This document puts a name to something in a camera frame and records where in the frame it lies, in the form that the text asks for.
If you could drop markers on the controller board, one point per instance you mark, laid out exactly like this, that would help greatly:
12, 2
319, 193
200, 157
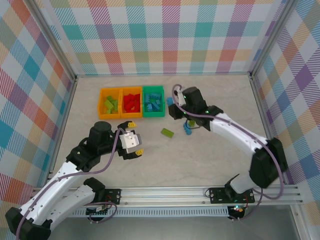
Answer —
237, 209
97, 211

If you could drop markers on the aluminium frame bar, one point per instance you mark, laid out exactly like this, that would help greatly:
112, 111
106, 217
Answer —
262, 110
67, 112

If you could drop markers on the long blue lego brick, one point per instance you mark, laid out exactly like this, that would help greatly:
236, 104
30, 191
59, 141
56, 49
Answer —
153, 95

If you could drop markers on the orange plastic bin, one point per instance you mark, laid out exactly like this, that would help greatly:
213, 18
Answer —
131, 115

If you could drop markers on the grey metal panel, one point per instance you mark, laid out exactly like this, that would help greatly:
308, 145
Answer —
175, 230

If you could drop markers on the aluminium frame post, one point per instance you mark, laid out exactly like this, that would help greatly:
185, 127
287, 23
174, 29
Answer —
53, 42
272, 37

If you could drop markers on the green plastic bin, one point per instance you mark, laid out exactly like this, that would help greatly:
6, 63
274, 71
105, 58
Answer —
153, 114

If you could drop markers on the dark green lego brick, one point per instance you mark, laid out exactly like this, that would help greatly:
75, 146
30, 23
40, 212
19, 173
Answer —
116, 101

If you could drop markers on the left controller board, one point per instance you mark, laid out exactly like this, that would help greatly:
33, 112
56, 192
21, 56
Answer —
97, 211

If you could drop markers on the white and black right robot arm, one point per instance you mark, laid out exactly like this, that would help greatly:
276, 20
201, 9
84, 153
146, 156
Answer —
237, 135

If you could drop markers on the lime green lego brick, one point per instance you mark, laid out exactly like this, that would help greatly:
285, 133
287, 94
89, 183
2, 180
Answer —
108, 101
116, 108
167, 132
110, 110

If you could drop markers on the amber yellow plastic bin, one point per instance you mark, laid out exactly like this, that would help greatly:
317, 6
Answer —
102, 115

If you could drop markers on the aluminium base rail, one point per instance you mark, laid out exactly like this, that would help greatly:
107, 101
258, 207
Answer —
162, 195

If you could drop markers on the right controller board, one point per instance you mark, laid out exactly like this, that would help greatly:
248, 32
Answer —
237, 209

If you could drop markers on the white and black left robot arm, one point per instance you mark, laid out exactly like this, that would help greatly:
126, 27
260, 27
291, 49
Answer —
50, 190

